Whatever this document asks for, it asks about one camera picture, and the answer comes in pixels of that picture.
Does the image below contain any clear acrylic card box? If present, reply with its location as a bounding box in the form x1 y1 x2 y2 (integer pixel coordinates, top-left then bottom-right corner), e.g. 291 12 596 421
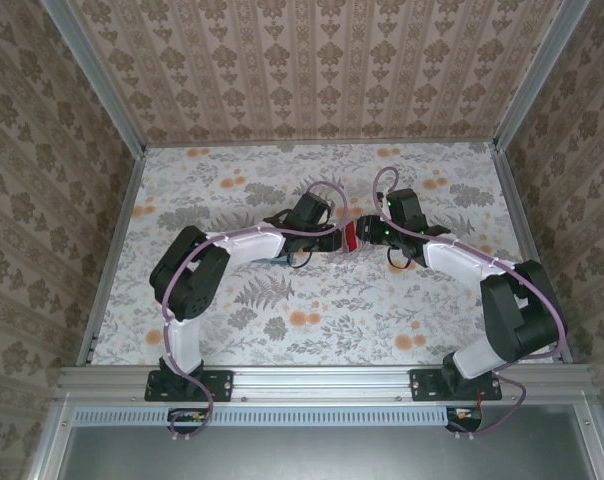
330 218 381 262

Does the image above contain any grey metal panel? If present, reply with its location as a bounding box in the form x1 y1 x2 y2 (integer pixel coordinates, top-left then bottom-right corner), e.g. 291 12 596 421
56 424 596 480

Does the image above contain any aluminium table edge rail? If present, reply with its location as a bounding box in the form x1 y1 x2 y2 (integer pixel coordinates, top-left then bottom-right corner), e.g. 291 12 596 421
55 363 592 403

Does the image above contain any aluminium side rail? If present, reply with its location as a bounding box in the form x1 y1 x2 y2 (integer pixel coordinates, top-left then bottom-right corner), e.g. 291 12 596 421
76 147 148 366
494 144 574 366

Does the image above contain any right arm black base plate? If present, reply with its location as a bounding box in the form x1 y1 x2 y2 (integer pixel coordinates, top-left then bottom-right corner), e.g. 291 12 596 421
410 368 503 403

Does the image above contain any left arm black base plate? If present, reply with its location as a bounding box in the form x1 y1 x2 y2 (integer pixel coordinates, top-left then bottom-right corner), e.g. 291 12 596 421
144 368 234 403

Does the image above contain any grey slotted cable duct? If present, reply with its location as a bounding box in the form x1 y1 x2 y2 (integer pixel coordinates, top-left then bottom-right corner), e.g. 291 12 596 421
74 405 484 427

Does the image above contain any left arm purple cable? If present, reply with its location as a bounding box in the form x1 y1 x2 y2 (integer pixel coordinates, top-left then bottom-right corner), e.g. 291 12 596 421
161 180 348 445

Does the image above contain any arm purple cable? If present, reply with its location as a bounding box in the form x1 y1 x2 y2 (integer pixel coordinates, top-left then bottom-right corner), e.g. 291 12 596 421
161 180 348 445
372 167 571 441

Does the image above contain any black cable port with wires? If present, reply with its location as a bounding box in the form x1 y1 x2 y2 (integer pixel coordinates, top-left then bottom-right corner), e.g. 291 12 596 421
445 405 483 434
167 407 208 435

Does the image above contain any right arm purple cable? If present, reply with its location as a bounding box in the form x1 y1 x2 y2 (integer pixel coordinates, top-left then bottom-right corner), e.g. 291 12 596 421
372 167 571 441

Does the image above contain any aluminium frame post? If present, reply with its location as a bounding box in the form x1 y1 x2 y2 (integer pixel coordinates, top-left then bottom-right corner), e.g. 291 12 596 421
40 0 148 157
492 0 592 151

